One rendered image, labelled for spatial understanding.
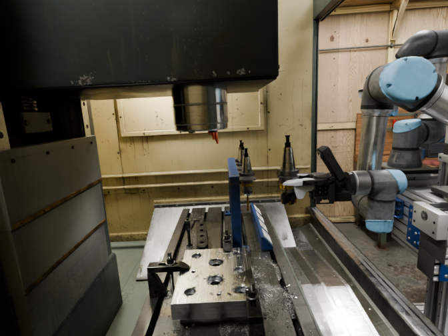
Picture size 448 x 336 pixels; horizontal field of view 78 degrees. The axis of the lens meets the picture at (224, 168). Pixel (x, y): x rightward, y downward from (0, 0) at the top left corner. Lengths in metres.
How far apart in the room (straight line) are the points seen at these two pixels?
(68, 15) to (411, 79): 0.85
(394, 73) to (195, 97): 0.52
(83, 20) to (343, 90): 3.18
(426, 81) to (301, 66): 1.11
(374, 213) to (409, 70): 0.41
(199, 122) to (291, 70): 1.23
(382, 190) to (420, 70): 0.33
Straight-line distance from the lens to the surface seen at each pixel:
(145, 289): 1.58
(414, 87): 0.89
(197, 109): 0.74
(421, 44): 1.66
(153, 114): 1.87
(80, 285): 1.10
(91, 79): 0.77
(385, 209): 0.95
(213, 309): 0.82
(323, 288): 1.28
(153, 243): 1.77
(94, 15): 0.79
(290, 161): 0.83
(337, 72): 3.65
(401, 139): 1.62
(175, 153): 1.87
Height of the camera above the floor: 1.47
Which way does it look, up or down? 11 degrees down
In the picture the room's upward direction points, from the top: 3 degrees counter-clockwise
